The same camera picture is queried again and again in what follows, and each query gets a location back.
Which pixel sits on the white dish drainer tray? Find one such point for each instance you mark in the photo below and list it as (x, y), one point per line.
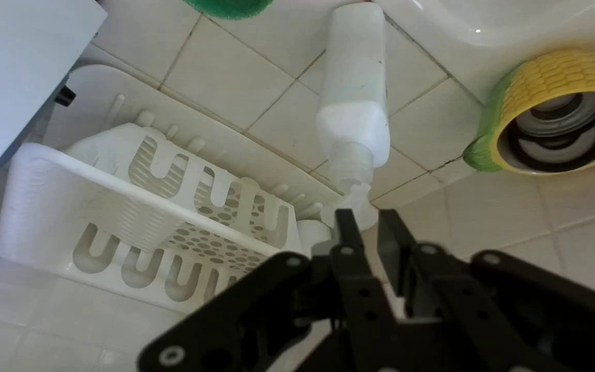
(194, 110)

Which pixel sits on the white slotted utensil caddy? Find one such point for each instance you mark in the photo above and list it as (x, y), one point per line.
(57, 200)

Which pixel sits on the grey black round rings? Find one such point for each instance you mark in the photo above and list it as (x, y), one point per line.
(559, 135)

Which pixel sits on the white pump soap bottle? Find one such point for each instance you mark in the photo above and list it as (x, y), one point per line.
(352, 84)

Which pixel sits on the white double basin sink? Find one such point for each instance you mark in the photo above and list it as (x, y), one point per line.
(510, 21)

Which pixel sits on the corn shaped yellow green holder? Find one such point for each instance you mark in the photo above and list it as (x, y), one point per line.
(547, 73)

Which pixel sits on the green round object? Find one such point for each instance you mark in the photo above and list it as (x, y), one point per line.
(231, 6)

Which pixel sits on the white flat panel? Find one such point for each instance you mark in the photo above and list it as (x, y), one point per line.
(16, 68)

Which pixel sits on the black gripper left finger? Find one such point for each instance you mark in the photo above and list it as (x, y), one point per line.
(352, 289)

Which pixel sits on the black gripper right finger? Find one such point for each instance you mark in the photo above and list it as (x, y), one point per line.
(463, 310)

